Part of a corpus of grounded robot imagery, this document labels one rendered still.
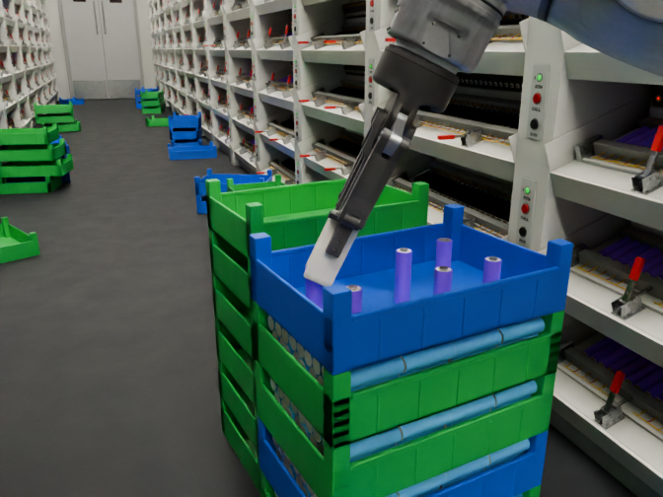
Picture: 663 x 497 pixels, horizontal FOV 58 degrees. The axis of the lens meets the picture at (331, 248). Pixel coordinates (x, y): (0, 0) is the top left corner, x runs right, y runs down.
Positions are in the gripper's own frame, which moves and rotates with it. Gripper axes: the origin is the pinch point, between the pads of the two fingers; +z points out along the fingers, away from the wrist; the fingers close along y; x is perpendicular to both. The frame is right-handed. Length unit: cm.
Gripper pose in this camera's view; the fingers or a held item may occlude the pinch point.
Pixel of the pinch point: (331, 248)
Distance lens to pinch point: 60.5
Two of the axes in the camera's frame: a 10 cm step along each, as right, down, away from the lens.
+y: -0.2, 3.1, -9.5
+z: -4.2, 8.6, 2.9
